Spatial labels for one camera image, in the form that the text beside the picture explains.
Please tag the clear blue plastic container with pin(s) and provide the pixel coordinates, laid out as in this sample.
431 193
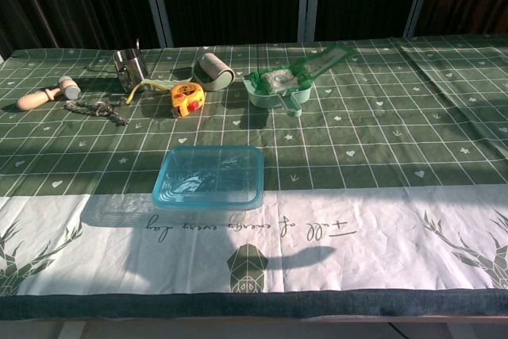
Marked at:
206 215

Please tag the mint green dustpan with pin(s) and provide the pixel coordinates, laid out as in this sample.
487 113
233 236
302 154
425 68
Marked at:
270 101

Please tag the mint green lint roller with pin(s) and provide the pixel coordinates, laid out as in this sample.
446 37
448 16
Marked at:
214 67

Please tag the stainless steel sifter cup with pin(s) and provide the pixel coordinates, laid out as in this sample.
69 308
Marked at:
131 65

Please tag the blue denim table edge cloth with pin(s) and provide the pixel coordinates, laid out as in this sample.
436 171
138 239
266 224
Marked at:
254 305

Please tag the yellow tape measure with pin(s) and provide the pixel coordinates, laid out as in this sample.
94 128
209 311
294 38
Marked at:
184 97

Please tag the clear plastic object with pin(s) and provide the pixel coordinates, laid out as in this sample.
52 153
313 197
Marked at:
206 176

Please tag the wooden mallet grey head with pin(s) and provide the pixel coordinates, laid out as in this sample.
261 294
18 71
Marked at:
33 101

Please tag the green checked tablecloth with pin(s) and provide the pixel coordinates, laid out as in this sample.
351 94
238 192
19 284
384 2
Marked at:
357 136

